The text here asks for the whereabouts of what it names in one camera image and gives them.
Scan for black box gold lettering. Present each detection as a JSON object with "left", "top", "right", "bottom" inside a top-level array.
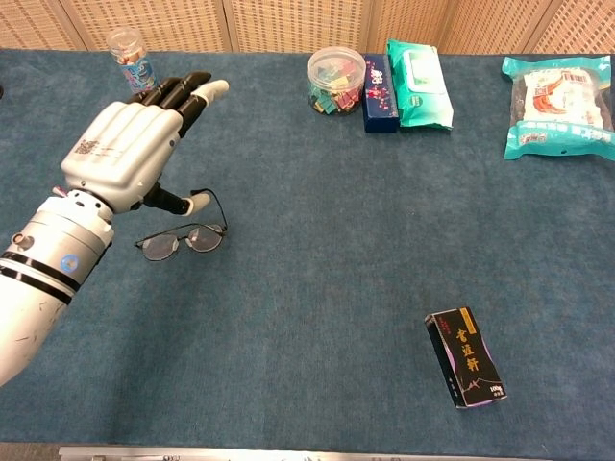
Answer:
[{"left": 424, "top": 305, "right": 504, "bottom": 410}]

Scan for thin-framed eyeglasses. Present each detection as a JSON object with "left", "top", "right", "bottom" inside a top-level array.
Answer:
[{"left": 134, "top": 188, "right": 229, "bottom": 262}]

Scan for blue felt table cloth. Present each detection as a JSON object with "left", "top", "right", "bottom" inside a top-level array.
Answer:
[{"left": 0, "top": 47, "right": 615, "bottom": 446}]

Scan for woven wicker folding screen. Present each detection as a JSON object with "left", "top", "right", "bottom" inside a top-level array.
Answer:
[{"left": 0, "top": 0, "right": 615, "bottom": 55}]

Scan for clear snack jar blue label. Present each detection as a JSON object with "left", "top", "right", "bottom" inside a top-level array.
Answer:
[{"left": 106, "top": 27, "right": 158, "bottom": 95}]

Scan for green wet wipes pack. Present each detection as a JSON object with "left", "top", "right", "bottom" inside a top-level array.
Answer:
[{"left": 386, "top": 38, "right": 455, "bottom": 132}]

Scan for aluminium rail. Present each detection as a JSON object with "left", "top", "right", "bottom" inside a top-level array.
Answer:
[{"left": 57, "top": 445, "right": 554, "bottom": 461}]

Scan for dark blue rectangular box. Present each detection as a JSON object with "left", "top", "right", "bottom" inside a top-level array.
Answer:
[{"left": 362, "top": 53, "right": 401, "bottom": 134}]

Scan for teal packaged food bag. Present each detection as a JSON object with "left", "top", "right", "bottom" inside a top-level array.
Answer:
[{"left": 501, "top": 55, "right": 615, "bottom": 162}]

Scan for clear tub of binder clips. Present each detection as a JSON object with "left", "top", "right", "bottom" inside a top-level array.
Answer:
[{"left": 307, "top": 46, "right": 367, "bottom": 116}]

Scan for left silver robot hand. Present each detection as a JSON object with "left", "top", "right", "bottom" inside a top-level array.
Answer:
[{"left": 60, "top": 70, "right": 231, "bottom": 216}]

